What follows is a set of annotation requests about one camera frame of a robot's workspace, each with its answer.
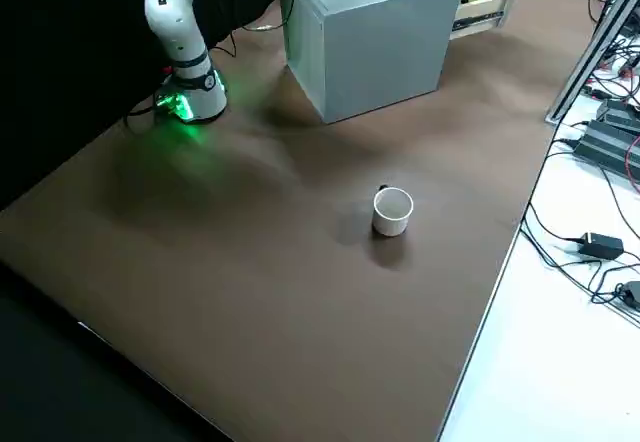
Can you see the long black power brick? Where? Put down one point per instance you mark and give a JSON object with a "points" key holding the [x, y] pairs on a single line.
{"points": [[620, 114], [607, 149]]}

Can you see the white side table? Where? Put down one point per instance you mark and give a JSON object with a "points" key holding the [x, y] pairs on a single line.
{"points": [[550, 362]]}

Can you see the aluminium frame post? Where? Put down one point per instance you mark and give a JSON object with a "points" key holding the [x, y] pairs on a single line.
{"points": [[590, 47]]}

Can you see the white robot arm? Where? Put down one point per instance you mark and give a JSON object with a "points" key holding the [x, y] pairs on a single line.
{"points": [[170, 7]]}

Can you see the grey metal cabinet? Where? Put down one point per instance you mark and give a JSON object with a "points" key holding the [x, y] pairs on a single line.
{"points": [[370, 37]]}

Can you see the wooden drawer grey front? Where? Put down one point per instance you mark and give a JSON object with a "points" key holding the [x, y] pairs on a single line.
{"points": [[480, 14]]}

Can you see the small black power adapter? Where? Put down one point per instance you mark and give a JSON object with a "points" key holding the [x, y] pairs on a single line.
{"points": [[631, 294], [602, 244]]}

